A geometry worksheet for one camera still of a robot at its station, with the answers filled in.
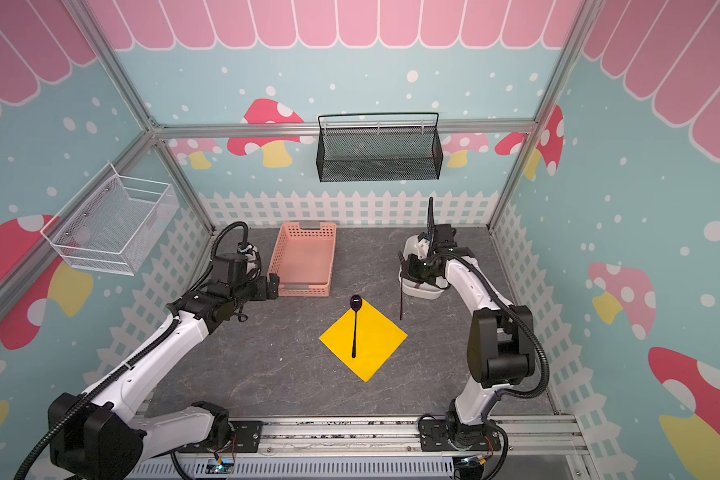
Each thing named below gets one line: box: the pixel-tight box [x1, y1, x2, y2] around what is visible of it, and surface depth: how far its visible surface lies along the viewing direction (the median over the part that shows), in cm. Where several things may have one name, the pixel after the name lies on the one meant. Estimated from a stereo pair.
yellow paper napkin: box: [319, 299, 408, 383], surface depth 94 cm
